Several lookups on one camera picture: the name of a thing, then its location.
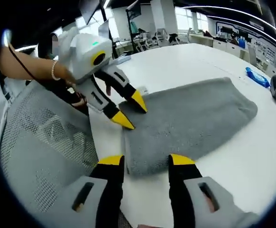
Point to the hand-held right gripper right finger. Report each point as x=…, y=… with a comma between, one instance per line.
x=183, y=190

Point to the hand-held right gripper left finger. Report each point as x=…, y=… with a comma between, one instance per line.
x=109, y=190

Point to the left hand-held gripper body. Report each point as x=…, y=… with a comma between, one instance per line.
x=83, y=54

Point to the grey towel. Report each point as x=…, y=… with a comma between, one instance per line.
x=190, y=118

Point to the white rectangular box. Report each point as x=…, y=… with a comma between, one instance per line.
x=123, y=60

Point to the person's left hand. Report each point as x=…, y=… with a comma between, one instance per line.
x=65, y=72

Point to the white table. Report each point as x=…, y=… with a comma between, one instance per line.
x=180, y=61

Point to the grey mesh office chair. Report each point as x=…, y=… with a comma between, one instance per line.
x=45, y=147

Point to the blue bin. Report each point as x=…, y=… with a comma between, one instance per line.
x=241, y=42

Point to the blue wipes packet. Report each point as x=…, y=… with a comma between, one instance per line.
x=257, y=78

